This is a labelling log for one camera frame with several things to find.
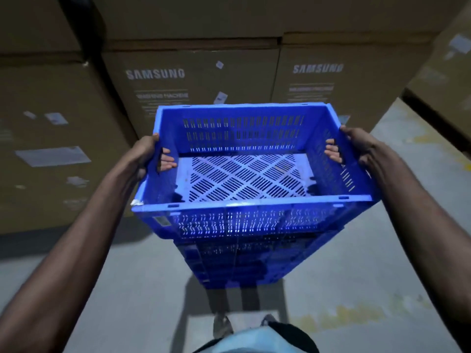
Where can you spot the person's right hand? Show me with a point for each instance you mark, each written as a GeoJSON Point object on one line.
{"type": "Point", "coordinates": [362, 145]}

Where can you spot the person's left hand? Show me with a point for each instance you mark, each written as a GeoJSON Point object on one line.
{"type": "Point", "coordinates": [141, 154]}

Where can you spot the person's left fingers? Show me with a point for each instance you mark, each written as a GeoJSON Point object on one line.
{"type": "Point", "coordinates": [168, 158]}

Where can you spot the person's right fingers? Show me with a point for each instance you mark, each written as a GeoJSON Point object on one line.
{"type": "Point", "coordinates": [333, 152]}

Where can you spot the blue perforated plastic crate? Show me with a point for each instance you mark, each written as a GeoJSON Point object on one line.
{"type": "Point", "coordinates": [243, 143]}

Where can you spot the person's right forearm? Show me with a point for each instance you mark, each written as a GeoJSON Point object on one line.
{"type": "Point", "coordinates": [427, 231]}

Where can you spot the person's left forearm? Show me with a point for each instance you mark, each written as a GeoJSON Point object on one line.
{"type": "Point", "coordinates": [70, 260]}

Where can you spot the stack of brown cardboard boxes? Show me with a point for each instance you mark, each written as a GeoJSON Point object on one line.
{"type": "Point", "coordinates": [66, 143]}

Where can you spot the stack of blue plastic crates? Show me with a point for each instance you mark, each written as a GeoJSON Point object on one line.
{"type": "Point", "coordinates": [257, 260]}

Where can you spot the person's left shoe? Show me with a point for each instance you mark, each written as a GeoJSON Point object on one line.
{"type": "Point", "coordinates": [222, 326]}

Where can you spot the person's shoe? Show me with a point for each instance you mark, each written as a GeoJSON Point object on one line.
{"type": "Point", "coordinates": [268, 319]}
{"type": "Point", "coordinates": [222, 326]}

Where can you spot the person's right shoe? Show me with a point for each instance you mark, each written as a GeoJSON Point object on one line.
{"type": "Point", "coordinates": [268, 319]}

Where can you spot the light blue shirt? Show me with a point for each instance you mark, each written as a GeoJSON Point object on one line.
{"type": "Point", "coordinates": [250, 341]}

